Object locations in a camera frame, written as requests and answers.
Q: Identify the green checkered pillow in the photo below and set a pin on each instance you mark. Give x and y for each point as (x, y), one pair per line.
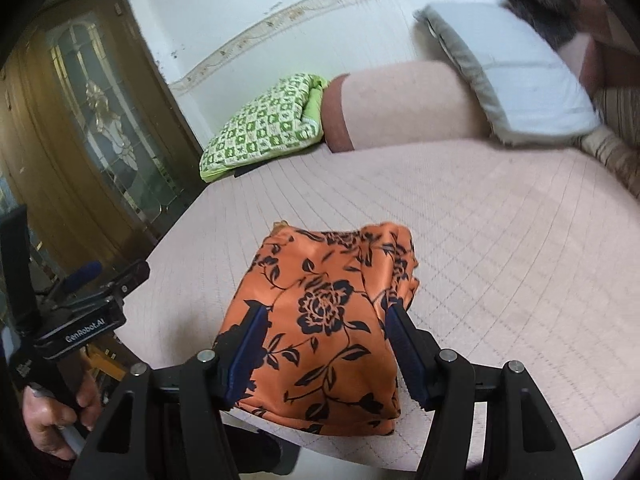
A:
(265, 125)

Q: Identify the person's left hand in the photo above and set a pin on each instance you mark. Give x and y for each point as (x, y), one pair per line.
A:
(47, 420)

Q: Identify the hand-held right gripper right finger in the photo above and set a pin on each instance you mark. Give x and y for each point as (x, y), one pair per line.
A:
(406, 355)

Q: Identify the orange floral garment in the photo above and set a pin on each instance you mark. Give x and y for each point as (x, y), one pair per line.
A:
(325, 310)

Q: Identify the grey and white pillow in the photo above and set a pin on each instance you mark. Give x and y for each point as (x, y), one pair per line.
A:
(520, 70)

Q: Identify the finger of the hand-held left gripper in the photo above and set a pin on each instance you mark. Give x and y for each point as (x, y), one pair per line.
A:
(82, 275)
(127, 277)

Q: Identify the wooden glass-panel door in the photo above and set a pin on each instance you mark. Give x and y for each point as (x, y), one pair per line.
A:
(65, 160)

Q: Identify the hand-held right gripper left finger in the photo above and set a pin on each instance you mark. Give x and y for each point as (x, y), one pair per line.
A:
(250, 355)

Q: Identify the striped beige cushion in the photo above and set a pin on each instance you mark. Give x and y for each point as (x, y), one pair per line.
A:
(620, 135)

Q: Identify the pink quilted bed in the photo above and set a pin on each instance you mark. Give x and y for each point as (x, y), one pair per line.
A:
(500, 235)

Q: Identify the dark fluffy cloth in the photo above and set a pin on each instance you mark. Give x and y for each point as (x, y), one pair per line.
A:
(545, 0)

